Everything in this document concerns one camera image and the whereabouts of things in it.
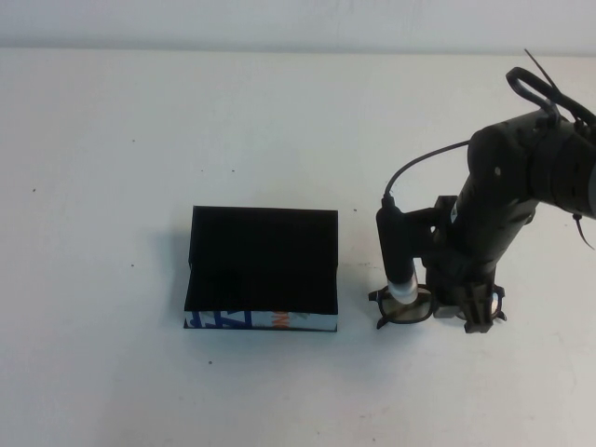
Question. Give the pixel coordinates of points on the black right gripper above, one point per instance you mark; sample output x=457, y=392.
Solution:
x=498, y=186

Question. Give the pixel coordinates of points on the dark brown framed glasses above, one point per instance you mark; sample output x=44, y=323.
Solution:
x=416, y=314

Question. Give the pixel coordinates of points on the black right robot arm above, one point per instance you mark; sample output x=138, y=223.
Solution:
x=568, y=163

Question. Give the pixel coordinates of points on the black zip tie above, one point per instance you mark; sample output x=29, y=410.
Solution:
x=540, y=71
x=577, y=221

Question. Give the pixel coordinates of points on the black cylindrical wrist camera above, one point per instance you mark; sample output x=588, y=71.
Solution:
x=396, y=251

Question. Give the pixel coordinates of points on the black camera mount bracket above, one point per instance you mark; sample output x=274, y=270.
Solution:
x=430, y=223

